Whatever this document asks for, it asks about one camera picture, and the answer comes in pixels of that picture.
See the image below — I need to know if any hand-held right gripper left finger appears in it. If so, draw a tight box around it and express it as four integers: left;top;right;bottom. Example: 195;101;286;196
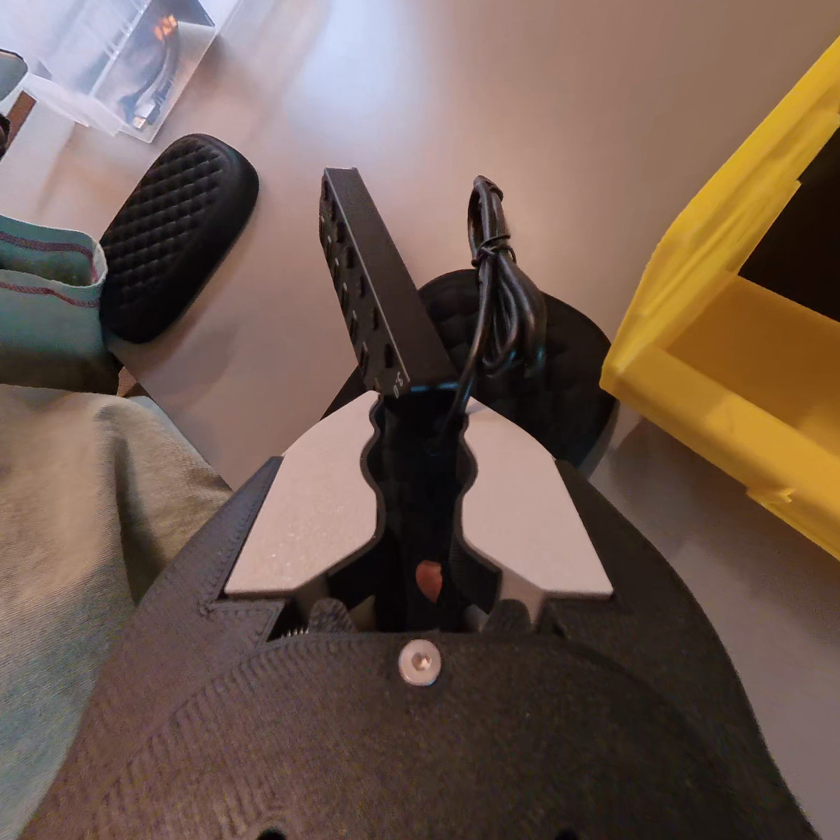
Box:
225;392;385;599

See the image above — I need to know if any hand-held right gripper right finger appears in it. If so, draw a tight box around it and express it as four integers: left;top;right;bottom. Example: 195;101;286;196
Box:
458;394;614;601

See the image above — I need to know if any black hub cable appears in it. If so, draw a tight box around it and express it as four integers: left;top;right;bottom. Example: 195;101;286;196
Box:
427;174;549;454

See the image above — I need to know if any yellow plastic bin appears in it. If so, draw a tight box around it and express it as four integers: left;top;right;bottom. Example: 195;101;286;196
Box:
600;36;840;562

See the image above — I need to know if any long multiport USB hub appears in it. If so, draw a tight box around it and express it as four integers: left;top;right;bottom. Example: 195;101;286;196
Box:
319;166;460;401

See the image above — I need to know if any clear plastic bin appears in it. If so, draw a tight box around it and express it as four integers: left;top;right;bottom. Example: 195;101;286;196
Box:
0;0;245;145

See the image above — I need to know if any black bin divider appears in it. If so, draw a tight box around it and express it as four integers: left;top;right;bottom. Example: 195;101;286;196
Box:
738;147;840;322

